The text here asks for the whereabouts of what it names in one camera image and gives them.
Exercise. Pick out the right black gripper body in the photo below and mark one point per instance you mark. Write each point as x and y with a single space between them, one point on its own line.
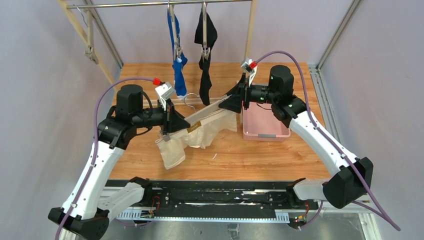
245 95

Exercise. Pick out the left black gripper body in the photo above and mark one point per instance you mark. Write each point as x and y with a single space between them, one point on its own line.
168 120

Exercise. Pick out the wooden clip hanger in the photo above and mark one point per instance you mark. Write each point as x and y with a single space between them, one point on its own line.
198 114
88 18

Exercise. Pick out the cream cotton underwear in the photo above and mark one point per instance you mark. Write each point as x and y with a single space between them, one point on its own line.
200 135

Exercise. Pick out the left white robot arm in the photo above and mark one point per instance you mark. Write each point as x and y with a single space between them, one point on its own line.
84 213

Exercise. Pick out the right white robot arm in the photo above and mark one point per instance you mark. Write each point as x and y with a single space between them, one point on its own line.
351 176

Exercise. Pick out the blue underwear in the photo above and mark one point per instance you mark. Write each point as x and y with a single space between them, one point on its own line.
179 81

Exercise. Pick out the black underwear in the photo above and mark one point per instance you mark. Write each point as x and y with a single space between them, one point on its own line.
204 65

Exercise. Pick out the empty wooden clip hanger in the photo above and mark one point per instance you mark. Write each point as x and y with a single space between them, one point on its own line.
88 18

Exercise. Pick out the pink plastic basket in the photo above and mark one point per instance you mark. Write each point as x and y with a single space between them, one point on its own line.
260 124

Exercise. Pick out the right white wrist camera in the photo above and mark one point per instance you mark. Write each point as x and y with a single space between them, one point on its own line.
249 66

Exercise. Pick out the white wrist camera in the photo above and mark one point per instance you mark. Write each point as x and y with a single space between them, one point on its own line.
249 66
164 93

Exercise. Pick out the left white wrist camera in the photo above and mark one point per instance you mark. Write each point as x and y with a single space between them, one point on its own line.
164 93

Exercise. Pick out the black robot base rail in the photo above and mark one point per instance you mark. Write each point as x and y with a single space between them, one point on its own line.
209 201

